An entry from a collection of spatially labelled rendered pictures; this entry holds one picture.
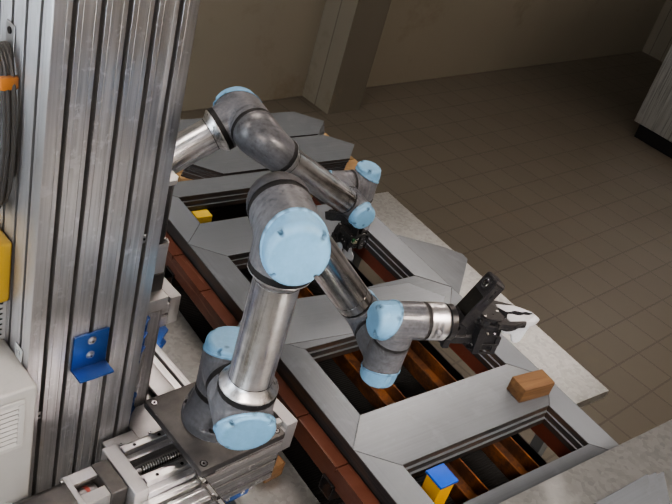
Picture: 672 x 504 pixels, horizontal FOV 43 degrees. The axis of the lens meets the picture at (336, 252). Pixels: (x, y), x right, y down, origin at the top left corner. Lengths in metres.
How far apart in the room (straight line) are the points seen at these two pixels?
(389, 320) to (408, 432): 0.72
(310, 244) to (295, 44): 4.39
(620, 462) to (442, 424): 0.46
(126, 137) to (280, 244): 0.32
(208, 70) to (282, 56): 0.57
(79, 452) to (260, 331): 0.60
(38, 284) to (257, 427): 0.47
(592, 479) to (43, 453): 1.22
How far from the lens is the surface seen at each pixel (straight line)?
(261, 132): 2.09
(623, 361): 4.53
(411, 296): 2.74
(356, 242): 2.60
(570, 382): 2.90
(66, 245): 1.54
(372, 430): 2.25
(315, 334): 2.46
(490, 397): 2.49
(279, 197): 1.43
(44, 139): 1.40
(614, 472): 2.19
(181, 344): 2.61
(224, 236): 2.76
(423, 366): 2.79
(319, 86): 5.85
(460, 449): 2.34
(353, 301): 1.71
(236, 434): 1.66
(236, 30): 5.38
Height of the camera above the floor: 2.41
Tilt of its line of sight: 33 degrees down
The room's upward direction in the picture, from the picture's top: 17 degrees clockwise
